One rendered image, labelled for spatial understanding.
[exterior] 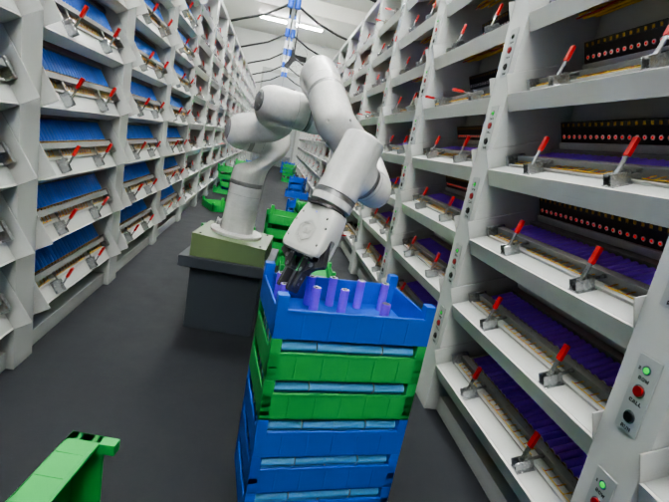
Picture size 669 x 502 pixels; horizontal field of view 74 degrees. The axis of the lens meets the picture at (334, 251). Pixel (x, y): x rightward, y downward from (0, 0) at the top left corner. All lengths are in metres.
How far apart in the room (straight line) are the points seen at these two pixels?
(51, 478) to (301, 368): 0.40
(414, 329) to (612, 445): 0.35
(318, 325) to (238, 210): 0.92
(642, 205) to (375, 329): 0.48
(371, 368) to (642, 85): 0.68
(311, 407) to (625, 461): 0.50
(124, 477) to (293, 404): 0.42
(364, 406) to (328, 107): 0.61
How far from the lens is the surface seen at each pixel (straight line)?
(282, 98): 1.24
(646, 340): 0.82
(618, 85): 0.99
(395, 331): 0.84
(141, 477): 1.11
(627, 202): 0.89
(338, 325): 0.79
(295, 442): 0.90
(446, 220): 1.55
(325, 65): 1.13
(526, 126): 1.35
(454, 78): 2.03
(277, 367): 0.81
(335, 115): 0.97
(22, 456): 1.20
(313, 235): 0.82
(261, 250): 1.55
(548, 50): 1.39
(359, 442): 0.94
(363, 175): 0.86
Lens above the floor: 0.73
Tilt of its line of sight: 13 degrees down
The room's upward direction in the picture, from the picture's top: 11 degrees clockwise
